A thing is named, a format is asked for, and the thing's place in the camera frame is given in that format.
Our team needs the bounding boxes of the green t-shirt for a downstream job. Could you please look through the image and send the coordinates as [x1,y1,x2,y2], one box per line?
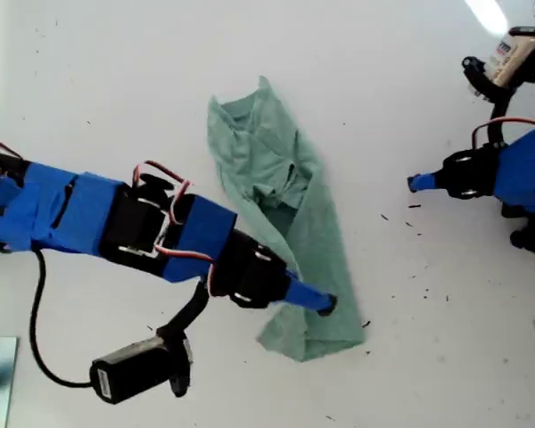
[206,74,367,365]

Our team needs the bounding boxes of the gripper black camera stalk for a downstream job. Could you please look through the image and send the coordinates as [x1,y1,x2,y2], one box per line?
[461,55,535,151]
[155,279,213,399]

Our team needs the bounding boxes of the arm red white wire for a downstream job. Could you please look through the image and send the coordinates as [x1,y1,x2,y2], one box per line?
[470,116,535,151]
[131,159,218,299]

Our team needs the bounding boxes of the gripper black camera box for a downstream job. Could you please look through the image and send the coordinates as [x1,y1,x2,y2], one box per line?
[89,337,180,405]
[485,26,535,88]

